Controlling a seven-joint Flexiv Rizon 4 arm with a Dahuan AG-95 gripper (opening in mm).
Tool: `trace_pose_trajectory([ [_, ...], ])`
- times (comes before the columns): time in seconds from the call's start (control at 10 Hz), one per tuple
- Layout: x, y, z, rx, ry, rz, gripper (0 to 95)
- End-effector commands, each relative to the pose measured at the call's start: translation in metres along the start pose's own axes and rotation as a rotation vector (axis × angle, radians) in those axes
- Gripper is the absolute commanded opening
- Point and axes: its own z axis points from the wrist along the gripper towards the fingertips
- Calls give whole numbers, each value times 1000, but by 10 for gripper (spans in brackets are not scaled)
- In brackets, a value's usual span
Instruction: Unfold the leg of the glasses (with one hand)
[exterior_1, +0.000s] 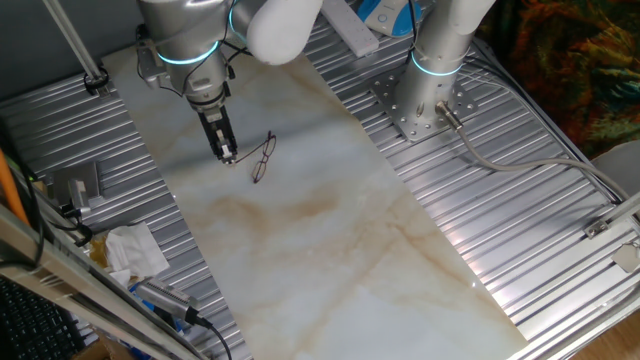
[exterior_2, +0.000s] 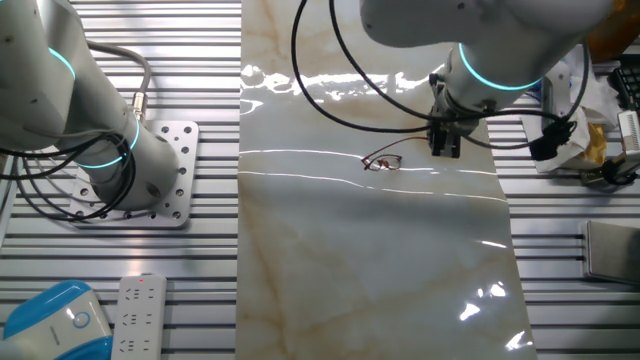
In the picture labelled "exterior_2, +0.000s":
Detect blue white control pendant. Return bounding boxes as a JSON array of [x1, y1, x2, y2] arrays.
[[0, 279, 114, 360]]

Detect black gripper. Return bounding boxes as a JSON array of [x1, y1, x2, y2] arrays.
[[428, 119, 479, 159]]

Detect black keyboard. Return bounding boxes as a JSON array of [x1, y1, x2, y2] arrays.
[[610, 53, 640, 112]]

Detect silver finned camera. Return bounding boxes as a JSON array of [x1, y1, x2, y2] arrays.
[[617, 109, 640, 162]]

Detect black velcro cable wrap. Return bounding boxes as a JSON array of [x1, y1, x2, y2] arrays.
[[529, 119, 577, 162]]

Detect yellow crumpled wrapper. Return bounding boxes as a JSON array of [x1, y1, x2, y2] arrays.
[[582, 122, 609, 166]]

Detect crumpled white tissue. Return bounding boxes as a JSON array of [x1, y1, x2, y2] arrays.
[[519, 44, 621, 174]]

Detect white power strip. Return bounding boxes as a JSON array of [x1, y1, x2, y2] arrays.
[[110, 273, 168, 360]]

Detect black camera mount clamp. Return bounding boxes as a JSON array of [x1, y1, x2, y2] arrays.
[[579, 155, 640, 189]]

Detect grey flat metal box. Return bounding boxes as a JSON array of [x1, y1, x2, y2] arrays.
[[583, 219, 640, 287]]

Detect dark red framed glasses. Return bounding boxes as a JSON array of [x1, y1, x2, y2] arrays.
[[360, 135, 431, 172]]

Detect looped black cable bundle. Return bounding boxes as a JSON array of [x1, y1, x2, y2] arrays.
[[0, 128, 139, 222]]

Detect marble pattern mat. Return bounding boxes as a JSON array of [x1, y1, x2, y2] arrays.
[[234, 0, 539, 360]]

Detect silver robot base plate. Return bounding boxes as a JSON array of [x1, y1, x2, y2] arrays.
[[67, 119, 200, 230]]

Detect brown cardboard box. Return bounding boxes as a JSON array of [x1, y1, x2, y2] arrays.
[[584, 0, 640, 64]]

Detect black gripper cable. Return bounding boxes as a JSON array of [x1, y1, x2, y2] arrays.
[[291, 0, 434, 135], [328, 0, 566, 124]]

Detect thick grey base cable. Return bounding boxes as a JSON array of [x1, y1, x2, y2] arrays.
[[84, 40, 154, 124]]

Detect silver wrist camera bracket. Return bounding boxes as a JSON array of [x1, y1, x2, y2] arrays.
[[539, 59, 571, 121]]

